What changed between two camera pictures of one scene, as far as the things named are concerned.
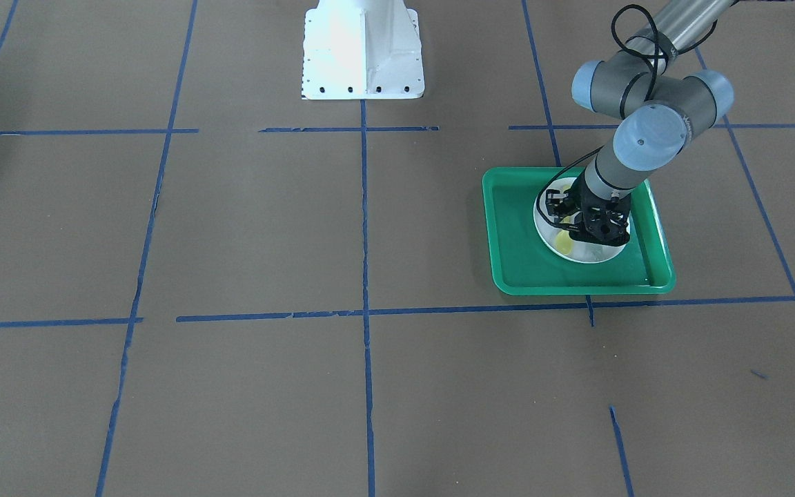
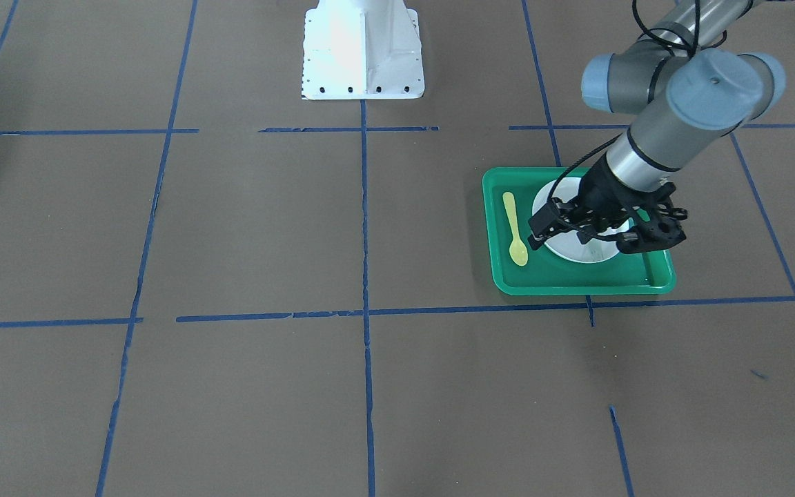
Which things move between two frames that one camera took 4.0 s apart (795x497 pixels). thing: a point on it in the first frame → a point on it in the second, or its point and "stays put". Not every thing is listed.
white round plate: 556,235 stays put
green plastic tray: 524,266 stays put
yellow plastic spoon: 564,244 → 518,252
